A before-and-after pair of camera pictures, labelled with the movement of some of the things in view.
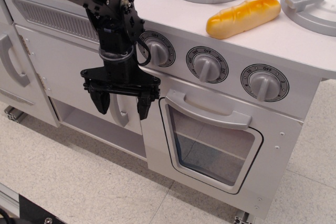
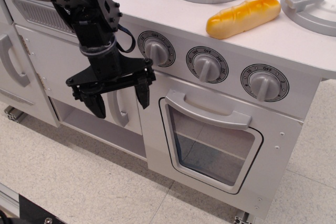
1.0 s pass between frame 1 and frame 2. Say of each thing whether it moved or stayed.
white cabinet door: stayed
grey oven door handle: stayed
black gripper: moved
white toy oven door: stayed
